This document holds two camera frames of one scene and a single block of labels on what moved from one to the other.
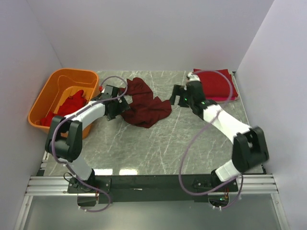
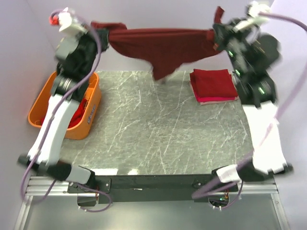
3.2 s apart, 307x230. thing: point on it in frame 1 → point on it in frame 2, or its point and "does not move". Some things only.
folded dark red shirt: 217,83 does not move
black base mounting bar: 152,188 does not move
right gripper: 180,96 → 219,33
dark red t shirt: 145,110 → 157,48
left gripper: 122,103 → 102,39
